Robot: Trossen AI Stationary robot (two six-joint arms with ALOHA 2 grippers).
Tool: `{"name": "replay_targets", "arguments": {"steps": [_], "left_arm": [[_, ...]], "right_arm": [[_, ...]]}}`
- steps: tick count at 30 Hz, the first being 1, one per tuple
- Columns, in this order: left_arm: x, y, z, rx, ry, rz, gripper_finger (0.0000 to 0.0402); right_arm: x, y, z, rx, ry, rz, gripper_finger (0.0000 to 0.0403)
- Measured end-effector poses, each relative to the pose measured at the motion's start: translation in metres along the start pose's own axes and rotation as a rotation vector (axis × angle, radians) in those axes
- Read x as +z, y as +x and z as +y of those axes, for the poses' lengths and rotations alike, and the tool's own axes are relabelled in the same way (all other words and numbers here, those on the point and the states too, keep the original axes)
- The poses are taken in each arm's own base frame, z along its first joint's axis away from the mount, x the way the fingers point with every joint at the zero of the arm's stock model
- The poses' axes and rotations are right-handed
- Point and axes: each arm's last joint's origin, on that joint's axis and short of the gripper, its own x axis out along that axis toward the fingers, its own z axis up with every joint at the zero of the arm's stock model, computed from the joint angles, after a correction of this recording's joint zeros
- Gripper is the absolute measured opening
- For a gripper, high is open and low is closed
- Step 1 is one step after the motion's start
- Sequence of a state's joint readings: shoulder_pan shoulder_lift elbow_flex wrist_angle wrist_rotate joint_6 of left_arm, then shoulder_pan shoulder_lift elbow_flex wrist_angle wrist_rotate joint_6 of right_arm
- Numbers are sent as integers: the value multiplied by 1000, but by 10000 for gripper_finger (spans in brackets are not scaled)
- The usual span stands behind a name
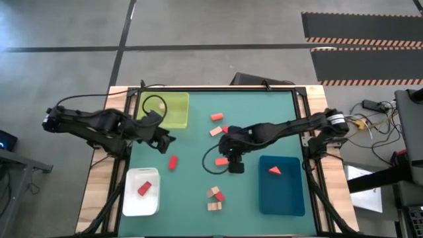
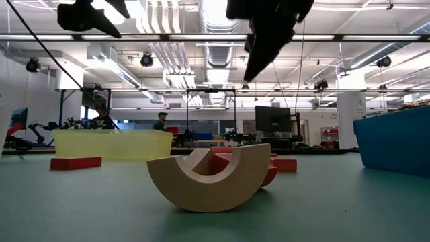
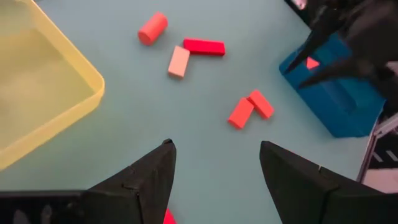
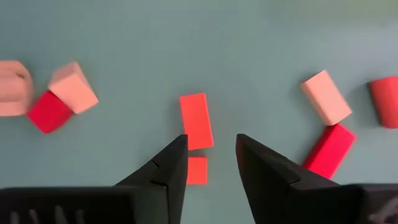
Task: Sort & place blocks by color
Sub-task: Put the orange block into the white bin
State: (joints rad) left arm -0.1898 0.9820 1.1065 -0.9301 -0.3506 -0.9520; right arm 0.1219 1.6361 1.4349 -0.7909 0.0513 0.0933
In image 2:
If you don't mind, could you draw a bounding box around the red arch block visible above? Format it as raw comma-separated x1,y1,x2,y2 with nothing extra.
211,153,278,188

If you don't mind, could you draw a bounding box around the blue plastic bin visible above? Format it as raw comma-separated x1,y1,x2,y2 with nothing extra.
353,106,430,178

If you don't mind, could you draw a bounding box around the black background monitor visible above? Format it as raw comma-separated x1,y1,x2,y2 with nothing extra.
81,89,111,110

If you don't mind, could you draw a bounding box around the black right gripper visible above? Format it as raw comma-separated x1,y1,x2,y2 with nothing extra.
226,0,315,83

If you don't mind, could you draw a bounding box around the black overhead frame bar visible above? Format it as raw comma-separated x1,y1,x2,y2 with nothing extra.
0,33,430,43

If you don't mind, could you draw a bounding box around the silver ceiling duct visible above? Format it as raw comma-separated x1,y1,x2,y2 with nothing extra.
198,0,245,106

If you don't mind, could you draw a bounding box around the blue screen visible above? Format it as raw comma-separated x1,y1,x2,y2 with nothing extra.
11,107,29,135

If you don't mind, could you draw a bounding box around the person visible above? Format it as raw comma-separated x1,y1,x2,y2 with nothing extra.
153,112,169,132
92,102,117,130

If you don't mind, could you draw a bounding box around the long red bar block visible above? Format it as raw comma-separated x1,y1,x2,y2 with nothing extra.
50,156,103,171

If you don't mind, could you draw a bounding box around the white column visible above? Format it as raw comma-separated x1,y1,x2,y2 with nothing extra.
337,72,368,150

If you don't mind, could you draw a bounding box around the long black cable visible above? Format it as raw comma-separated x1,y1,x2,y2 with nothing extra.
5,0,120,130

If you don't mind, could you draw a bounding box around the shelf with red bins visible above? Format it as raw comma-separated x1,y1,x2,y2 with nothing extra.
320,126,339,149

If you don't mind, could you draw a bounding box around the thin hanging cable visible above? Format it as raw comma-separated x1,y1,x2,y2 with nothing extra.
294,19,306,114

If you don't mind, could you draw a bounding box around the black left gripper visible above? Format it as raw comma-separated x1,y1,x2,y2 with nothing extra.
56,0,131,39

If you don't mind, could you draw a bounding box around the large natural wooden arch block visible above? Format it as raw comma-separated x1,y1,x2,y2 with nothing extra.
146,143,271,214

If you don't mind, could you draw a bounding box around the translucent yellow plastic bin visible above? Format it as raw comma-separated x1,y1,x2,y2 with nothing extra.
52,129,174,161

